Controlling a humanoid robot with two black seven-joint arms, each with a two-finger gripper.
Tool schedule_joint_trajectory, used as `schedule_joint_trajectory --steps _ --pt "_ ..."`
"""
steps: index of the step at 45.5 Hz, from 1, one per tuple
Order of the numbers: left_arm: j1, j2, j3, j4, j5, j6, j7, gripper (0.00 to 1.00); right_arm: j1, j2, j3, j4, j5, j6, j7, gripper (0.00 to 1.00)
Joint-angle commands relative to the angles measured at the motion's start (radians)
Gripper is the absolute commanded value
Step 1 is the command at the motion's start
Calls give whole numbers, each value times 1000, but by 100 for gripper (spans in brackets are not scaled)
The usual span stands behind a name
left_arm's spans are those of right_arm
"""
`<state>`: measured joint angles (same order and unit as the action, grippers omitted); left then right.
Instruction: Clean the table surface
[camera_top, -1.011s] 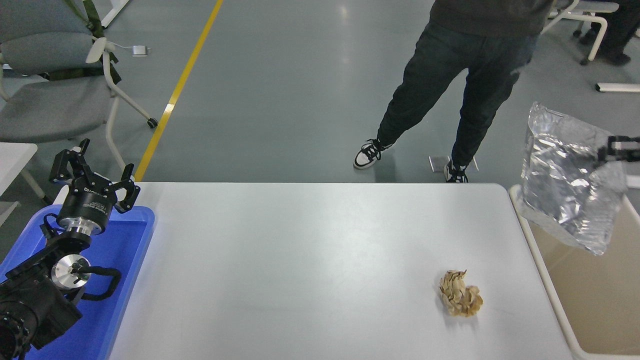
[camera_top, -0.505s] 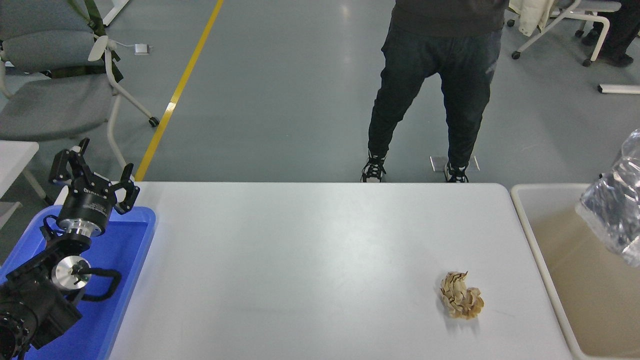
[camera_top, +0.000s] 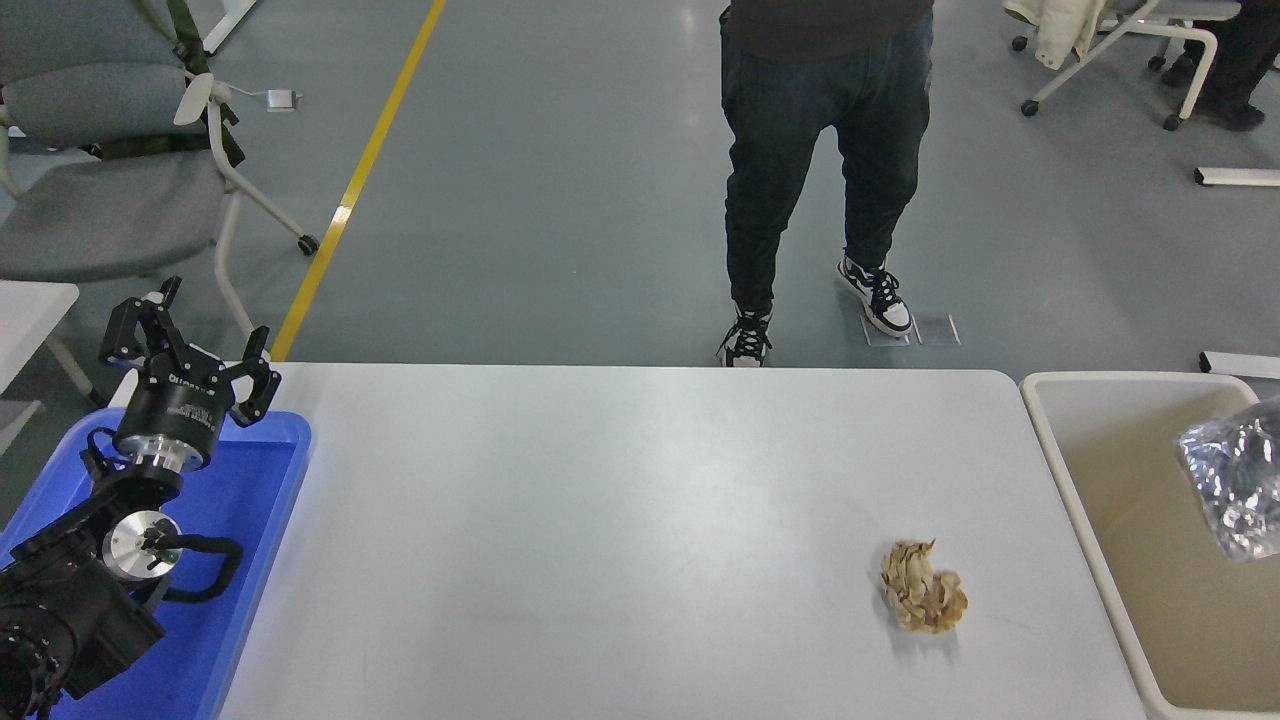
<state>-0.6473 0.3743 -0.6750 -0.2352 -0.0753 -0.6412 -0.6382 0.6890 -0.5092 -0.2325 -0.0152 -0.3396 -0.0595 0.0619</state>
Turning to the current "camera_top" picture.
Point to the silver foil tray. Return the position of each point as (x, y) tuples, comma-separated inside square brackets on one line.
[(1240, 480)]

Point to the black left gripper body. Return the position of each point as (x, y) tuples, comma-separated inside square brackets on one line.
[(178, 404)]

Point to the white framed wheeled chair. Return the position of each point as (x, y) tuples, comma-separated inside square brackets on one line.
[(1190, 12)]

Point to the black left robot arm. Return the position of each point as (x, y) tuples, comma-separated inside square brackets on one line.
[(60, 610)]

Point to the cream jacket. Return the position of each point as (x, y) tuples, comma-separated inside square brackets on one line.
[(1065, 30)]

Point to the standing person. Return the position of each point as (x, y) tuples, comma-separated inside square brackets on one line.
[(800, 130)]

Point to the tan paper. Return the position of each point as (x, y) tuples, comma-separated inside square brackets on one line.
[(920, 590)]

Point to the seated person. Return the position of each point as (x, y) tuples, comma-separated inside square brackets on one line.
[(1240, 60)]

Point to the white floor bar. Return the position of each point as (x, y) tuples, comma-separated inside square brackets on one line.
[(1240, 364), (1240, 178)]

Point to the grey office chair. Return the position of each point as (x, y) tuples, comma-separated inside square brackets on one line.
[(110, 210)]

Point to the clear floor plate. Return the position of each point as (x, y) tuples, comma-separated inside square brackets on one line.
[(938, 328), (880, 338)]

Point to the white side table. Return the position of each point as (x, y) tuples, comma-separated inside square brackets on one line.
[(30, 310)]

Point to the large pale plastic bin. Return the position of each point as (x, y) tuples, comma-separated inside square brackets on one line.
[(1130, 520)]

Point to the white furniture foot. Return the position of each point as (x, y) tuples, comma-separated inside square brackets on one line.
[(232, 22)]

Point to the blue plastic tray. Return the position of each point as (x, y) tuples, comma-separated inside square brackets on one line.
[(250, 520)]

